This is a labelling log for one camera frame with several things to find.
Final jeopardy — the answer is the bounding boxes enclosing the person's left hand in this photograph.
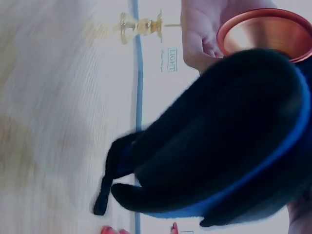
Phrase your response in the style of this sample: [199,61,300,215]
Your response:
[181,0,279,74]

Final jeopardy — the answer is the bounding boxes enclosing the person's right hand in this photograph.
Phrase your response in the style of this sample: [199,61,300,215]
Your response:
[286,190,312,234]

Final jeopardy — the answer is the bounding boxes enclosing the copper metal cup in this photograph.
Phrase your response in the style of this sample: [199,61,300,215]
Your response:
[216,8,312,64]

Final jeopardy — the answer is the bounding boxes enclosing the black and blue cloth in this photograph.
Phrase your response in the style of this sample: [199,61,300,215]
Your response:
[93,48,312,228]

